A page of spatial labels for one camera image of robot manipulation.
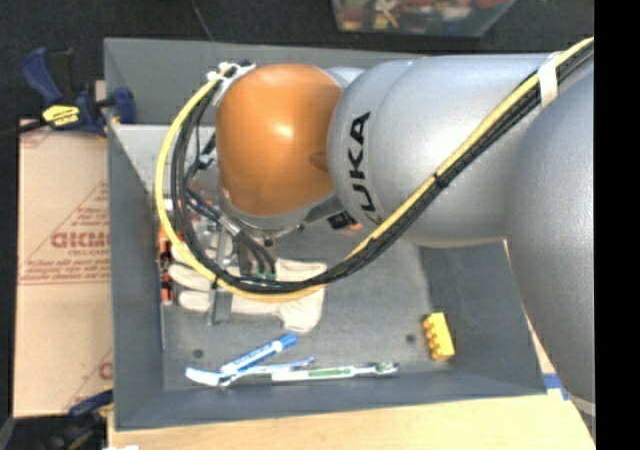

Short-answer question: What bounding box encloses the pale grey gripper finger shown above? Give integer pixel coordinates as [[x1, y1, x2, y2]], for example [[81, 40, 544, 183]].
[[207, 287, 235, 327]]

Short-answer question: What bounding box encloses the blue and white marker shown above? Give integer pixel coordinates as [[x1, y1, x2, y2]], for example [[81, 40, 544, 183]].
[[219, 332, 299, 377]]

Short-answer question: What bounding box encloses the white and blue toothbrush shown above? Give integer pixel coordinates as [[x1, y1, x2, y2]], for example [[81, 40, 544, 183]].
[[184, 356, 317, 388]]

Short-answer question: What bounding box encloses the white work glove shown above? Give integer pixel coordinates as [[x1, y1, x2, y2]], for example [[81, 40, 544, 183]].
[[167, 257, 330, 335]]

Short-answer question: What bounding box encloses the white and green toothbrush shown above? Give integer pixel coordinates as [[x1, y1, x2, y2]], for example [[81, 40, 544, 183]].
[[269, 360, 401, 383]]

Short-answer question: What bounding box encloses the grey metal bin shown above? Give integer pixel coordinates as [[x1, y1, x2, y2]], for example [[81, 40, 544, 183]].
[[102, 36, 552, 432]]

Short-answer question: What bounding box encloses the brown cardboard board red print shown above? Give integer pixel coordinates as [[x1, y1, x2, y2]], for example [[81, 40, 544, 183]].
[[12, 116, 115, 419]]

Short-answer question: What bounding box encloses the yellow toy brick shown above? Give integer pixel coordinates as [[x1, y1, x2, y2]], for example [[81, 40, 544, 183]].
[[421, 311, 458, 363]]

